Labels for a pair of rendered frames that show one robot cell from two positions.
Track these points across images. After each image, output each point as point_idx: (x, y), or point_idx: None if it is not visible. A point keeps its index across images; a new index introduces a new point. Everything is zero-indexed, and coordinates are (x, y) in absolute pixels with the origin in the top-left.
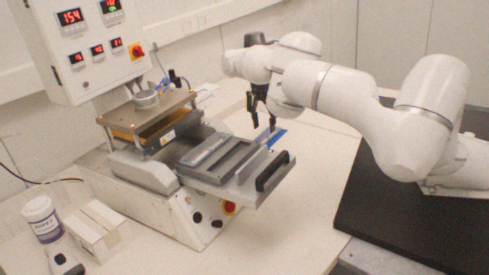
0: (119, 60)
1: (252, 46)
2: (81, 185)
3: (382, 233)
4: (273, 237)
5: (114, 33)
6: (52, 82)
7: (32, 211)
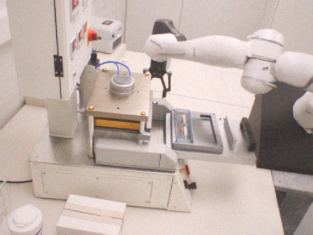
0: (84, 45)
1: (170, 32)
2: (3, 187)
3: (291, 163)
4: (228, 184)
5: (84, 16)
6: (41, 73)
7: (29, 224)
